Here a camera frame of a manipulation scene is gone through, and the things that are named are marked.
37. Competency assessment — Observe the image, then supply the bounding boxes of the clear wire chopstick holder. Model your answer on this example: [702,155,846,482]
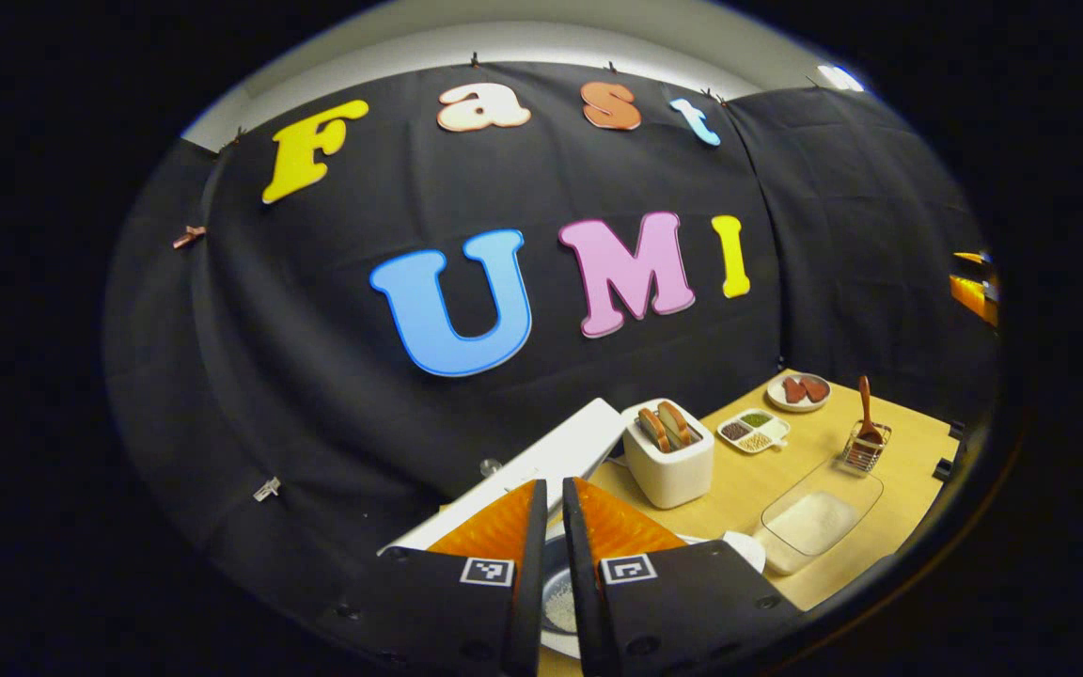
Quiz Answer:
[842,421,892,473]

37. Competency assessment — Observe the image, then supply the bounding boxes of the round white plate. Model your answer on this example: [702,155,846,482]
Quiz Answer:
[766,372,832,413]

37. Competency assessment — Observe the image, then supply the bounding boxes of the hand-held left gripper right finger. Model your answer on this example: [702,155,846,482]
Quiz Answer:
[562,477,801,677]

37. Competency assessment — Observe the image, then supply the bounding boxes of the toasted bread slice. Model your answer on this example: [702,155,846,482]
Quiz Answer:
[637,407,671,453]
[657,401,695,446]

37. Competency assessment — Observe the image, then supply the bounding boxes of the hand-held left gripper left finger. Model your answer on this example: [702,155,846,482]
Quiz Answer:
[316,480,549,677]

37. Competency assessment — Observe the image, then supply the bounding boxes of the white rice cooker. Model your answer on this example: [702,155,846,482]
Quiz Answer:
[382,398,768,659]

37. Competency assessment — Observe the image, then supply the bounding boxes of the brown wooden spoon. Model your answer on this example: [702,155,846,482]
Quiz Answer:
[856,376,884,445]

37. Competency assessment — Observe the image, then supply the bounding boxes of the black backdrop cloth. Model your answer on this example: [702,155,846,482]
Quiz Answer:
[104,61,1001,650]

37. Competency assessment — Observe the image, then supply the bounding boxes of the white toaster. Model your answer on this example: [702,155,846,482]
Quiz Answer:
[622,398,715,510]

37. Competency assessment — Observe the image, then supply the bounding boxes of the white divided bean dish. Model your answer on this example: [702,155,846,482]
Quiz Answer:
[716,408,791,454]

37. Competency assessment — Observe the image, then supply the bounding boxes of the clear rice container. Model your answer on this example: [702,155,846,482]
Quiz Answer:
[761,458,884,576]

